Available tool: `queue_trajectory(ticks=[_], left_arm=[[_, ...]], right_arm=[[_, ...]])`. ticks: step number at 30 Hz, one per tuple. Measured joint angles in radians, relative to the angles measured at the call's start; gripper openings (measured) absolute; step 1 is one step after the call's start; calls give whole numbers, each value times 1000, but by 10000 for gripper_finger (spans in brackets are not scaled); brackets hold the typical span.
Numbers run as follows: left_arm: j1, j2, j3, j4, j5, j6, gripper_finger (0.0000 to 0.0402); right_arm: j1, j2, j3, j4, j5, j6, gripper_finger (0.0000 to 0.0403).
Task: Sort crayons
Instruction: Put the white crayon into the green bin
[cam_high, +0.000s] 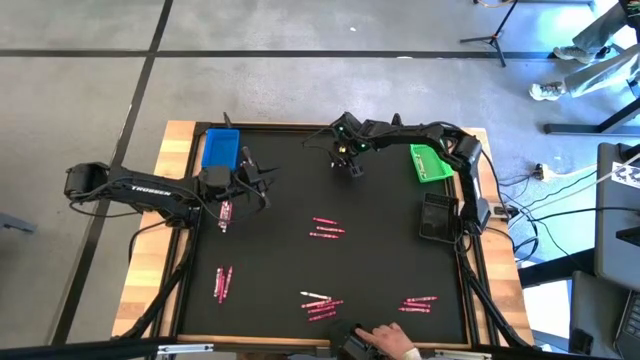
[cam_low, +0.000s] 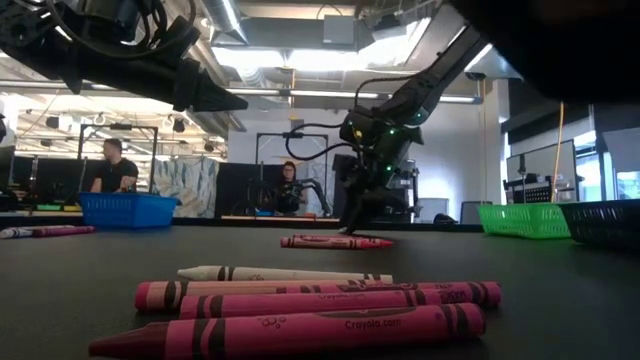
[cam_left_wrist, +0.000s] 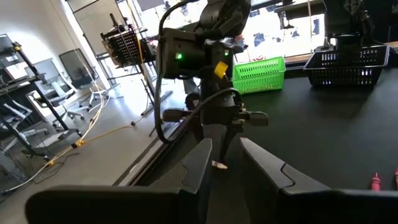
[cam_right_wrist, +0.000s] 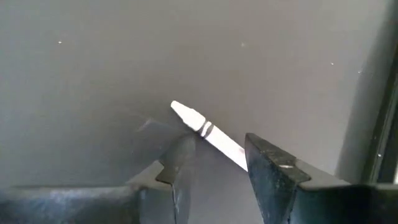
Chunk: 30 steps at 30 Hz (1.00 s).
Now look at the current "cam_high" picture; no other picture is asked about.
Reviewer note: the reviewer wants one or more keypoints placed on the person's hand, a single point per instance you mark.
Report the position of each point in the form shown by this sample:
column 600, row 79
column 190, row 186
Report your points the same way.
column 390, row 340

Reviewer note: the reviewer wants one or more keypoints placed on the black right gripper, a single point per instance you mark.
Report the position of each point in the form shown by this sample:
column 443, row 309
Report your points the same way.
column 347, row 150

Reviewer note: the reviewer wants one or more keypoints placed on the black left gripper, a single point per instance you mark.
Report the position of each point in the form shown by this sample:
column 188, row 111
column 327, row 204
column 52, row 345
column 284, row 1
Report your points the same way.
column 252, row 180

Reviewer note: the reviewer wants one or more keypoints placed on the small black box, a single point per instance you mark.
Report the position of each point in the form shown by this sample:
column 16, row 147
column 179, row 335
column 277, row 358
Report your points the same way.
column 581, row 341

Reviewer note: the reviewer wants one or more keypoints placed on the black plastic basket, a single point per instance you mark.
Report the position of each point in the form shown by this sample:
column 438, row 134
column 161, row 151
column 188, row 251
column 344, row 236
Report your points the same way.
column 439, row 217

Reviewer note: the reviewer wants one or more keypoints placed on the black aluminium crossbar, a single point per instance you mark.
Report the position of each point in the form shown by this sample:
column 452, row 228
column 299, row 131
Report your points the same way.
column 75, row 352

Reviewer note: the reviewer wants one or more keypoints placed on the blue plastic basket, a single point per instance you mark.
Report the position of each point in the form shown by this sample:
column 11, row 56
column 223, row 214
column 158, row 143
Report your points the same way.
column 220, row 150

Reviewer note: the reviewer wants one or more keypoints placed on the grey chair leg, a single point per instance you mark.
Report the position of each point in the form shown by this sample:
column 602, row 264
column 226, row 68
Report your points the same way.
column 15, row 223

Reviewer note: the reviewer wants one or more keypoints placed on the silver metal bracket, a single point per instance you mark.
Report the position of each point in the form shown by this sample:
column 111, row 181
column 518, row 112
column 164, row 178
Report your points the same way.
column 462, row 355
column 185, row 349

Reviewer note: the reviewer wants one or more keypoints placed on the white power adapter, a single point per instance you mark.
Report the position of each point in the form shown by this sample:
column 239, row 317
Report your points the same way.
column 545, row 173

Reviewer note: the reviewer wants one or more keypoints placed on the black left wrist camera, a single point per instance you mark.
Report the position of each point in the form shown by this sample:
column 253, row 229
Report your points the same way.
column 248, row 156

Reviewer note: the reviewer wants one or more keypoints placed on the black table mat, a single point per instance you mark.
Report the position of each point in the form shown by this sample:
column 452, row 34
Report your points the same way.
column 300, row 200

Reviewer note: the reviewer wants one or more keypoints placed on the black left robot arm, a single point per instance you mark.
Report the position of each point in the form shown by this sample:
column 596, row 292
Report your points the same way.
column 150, row 190

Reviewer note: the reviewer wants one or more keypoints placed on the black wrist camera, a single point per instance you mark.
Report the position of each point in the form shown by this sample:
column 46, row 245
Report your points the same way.
column 350, row 122
column 248, row 156

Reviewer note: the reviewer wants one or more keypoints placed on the black keyboard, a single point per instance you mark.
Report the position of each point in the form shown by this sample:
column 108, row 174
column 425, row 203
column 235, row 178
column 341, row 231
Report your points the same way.
column 631, row 325

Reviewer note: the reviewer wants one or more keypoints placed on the black steel beam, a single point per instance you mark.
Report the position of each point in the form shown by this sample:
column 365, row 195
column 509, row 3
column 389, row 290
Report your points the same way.
column 550, row 270

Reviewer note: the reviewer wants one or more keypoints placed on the person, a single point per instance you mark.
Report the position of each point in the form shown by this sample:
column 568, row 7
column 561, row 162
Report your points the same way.
column 595, row 76

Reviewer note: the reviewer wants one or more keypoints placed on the pink crayons bottom pile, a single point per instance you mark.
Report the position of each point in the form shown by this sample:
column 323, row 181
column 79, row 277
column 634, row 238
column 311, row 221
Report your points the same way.
column 322, row 316

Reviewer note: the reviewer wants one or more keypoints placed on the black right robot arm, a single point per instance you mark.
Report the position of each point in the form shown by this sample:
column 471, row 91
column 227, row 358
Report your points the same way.
column 425, row 135

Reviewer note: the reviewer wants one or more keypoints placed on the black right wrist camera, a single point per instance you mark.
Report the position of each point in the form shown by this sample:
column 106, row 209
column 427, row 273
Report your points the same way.
column 350, row 122

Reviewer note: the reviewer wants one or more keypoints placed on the green plastic basket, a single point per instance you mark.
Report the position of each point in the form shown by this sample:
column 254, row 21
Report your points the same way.
column 437, row 167

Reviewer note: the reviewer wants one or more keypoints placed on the black tripod stand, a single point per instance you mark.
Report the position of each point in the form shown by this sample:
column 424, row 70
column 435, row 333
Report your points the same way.
column 494, row 36

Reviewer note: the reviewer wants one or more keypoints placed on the black white marker tag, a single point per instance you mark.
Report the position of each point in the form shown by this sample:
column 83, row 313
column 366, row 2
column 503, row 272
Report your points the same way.
column 627, row 175

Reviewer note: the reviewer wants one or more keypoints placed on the black power brick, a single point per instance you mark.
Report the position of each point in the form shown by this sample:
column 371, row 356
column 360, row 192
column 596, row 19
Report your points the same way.
column 506, row 211

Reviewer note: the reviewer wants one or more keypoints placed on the black frame hook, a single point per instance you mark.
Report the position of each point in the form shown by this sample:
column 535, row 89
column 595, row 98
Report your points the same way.
column 397, row 121
column 227, row 121

